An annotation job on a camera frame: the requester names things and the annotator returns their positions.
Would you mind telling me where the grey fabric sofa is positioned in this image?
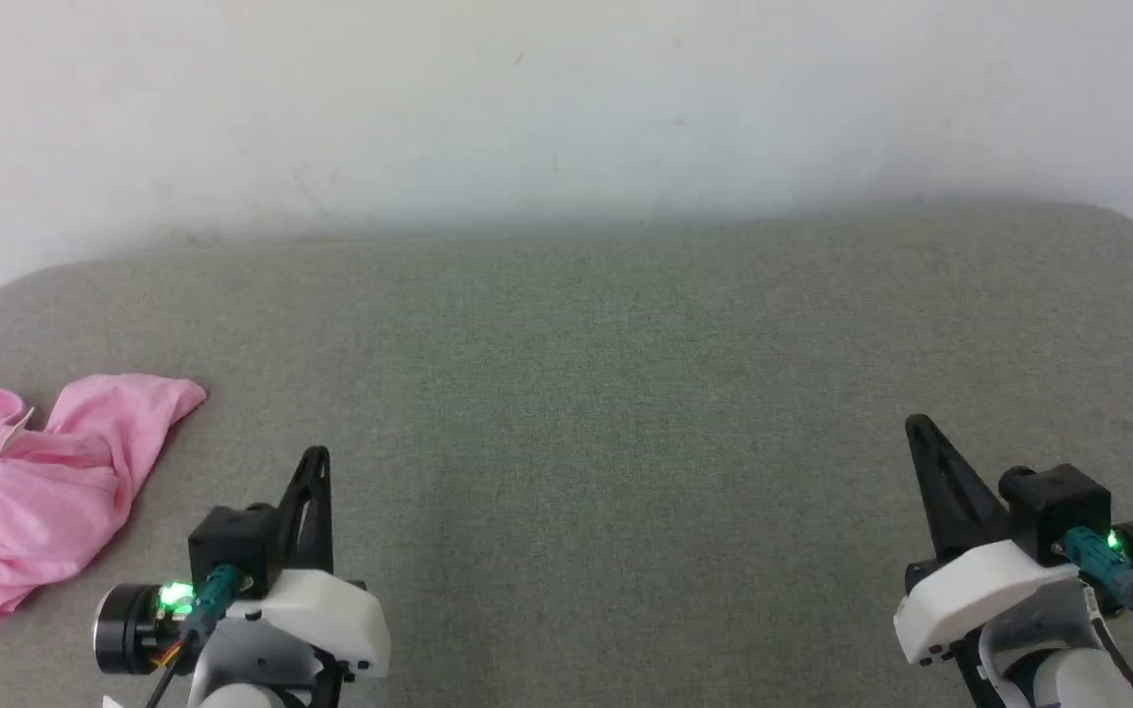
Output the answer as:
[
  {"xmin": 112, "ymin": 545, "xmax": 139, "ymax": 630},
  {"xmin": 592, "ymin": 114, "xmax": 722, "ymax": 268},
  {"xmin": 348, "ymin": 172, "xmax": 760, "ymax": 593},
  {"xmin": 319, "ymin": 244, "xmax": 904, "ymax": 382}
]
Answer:
[{"xmin": 0, "ymin": 201, "xmax": 1133, "ymax": 708}]

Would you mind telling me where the right arm cable teal plug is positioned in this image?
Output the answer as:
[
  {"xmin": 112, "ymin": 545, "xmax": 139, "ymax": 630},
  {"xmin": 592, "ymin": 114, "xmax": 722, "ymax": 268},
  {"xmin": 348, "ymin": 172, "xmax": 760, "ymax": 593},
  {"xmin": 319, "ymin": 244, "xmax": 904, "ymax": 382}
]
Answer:
[{"xmin": 1061, "ymin": 526, "xmax": 1133, "ymax": 708}]

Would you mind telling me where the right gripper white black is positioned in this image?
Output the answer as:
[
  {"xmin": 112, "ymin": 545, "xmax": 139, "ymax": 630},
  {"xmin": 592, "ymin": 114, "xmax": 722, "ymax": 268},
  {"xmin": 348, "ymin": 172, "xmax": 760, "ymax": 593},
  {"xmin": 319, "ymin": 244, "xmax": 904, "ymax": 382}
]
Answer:
[{"xmin": 893, "ymin": 413, "xmax": 1133, "ymax": 667}]

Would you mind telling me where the left arm cable teal plug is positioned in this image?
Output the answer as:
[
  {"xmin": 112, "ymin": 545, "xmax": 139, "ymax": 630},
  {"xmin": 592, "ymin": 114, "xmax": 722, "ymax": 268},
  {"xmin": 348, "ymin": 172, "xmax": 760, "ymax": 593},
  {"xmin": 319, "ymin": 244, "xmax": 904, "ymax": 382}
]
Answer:
[{"xmin": 146, "ymin": 564, "xmax": 245, "ymax": 708}]

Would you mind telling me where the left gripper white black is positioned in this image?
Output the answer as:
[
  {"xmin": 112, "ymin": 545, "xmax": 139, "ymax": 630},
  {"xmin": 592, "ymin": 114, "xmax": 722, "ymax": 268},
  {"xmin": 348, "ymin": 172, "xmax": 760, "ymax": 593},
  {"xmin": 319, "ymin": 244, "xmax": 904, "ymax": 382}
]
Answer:
[{"xmin": 93, "ymin": 445, "xmax": 392, "ymax": 708}]

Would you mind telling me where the arm cable teal plug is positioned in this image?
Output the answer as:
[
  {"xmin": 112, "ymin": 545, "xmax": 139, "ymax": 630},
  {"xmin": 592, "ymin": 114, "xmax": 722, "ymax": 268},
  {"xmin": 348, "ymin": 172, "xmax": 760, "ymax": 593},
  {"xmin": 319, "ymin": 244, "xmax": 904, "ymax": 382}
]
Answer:
[
  {"xmin": 146, "ymin": 564, "xmax": 245, "ymax": 708},
  {"xmin": 1061, "ymin": 526, "xmax": 1133, "ymax": 708}
]

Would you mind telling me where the pink cloth garment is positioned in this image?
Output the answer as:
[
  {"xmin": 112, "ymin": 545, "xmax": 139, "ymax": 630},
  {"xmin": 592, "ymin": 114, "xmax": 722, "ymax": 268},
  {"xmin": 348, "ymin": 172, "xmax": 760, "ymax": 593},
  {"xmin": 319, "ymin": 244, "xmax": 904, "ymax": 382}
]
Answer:
[{"xmin": 0, "ymin": 373, "xmax": 209, "ymax": 623}]

